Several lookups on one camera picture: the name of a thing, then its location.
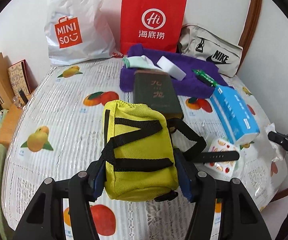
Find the white tissue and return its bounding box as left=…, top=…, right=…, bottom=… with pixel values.
left=265, top=123, right=287, bottom=162

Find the fruit-print tissue packet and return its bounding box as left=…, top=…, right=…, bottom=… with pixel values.
left=204, top=138, right=240, bottom=180

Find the green wet wipe sachet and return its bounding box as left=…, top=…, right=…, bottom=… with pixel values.
left=192, top=69, right=219, bottom=87

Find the yellow mesh pouch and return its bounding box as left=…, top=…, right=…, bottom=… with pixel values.
left=93, top=99, right=207, bottom=203

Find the white melamine sponge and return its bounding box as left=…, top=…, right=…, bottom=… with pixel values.
left=156, top=56, right=186, bottom=81

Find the white and mint sock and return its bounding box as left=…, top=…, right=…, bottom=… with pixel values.
left=123, top=55, right=162, bottom=71

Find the blue tissue pack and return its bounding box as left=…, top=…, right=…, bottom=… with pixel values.
left=210, top=85, right=260, bottom=146

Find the fruit-print plastic tablecloth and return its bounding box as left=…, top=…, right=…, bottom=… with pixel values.
left=1, top=59, right=287, bottom=239

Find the wooden nightstand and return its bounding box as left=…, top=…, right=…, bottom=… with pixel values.
left=0, top=97, right=24, bottom=149

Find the purple towel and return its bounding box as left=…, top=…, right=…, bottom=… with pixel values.
left=120, top=44, right=228, bottom=99

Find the dark phone stand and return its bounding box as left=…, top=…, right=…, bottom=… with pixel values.
left=19, top=89, right=28, bottom=105

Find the small glass jar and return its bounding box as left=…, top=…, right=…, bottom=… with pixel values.
left=13, top=96, right=23, bottom=109

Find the grey Nike waist bag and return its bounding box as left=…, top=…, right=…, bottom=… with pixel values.
left=179, top=24, right=243, bottom=77

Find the dark green tea box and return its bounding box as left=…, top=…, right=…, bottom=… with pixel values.
left=133, top=70, right=184, bottom=119

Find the patterned notebook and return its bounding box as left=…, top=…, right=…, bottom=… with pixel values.
left=7, top=60, right=32, bottom=96

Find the red Haidilao paper bag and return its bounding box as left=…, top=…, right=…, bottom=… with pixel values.
left=120, top=0, right=187, bottom=54

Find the white Miniso plastic bag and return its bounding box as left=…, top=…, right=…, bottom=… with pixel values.
left=44, top=0, right=116, bottom=66

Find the wooden door frame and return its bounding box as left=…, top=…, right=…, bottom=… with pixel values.
left=237, top=0, right=262, bottom=71

